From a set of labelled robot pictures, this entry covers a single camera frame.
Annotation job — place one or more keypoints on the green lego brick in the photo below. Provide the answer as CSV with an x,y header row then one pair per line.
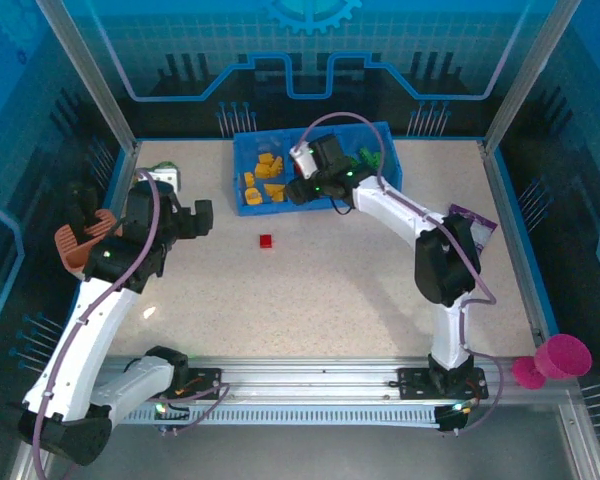
x,y
352,161
375,161
366,151

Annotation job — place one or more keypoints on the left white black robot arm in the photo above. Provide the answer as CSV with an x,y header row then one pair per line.
x,y
90,320

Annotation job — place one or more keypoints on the yellow round lego piece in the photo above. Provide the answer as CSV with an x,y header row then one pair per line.
x,y
252,196

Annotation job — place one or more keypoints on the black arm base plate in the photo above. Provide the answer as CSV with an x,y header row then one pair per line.
x,y
205,382
412,382

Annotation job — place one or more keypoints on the yellow lego brick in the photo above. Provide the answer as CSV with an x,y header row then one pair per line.
x,y
266,159
264,171

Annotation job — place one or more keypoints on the small red lego brick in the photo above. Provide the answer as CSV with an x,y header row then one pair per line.
x,y
266,241

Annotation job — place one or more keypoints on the small orange lego brick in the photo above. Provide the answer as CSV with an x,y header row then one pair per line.
x,y
249,179
278,164

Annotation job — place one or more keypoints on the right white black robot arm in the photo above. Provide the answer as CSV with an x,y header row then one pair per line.
x,y
390,200

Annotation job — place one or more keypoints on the purple foil bag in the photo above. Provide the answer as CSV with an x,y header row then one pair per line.
x,y
482,232

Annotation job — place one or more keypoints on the pink cup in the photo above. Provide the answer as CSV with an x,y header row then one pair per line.
x,y
565,357

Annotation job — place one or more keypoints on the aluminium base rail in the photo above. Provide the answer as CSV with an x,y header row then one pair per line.
x,y
305,380

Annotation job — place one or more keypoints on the black tool in holder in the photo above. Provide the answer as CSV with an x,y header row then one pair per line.
x,y
80,202

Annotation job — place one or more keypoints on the aluminium frame post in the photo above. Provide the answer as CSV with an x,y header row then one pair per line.
x,y
522,75
91,80

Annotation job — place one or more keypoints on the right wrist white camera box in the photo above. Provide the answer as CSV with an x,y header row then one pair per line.
x,y
303,159

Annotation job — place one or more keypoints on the terracotta cream slotted holder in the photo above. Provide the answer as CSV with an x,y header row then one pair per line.
x,y
67,245

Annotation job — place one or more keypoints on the blue three-compartment plastic bin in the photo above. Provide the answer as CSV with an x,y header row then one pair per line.
x,y
245,150

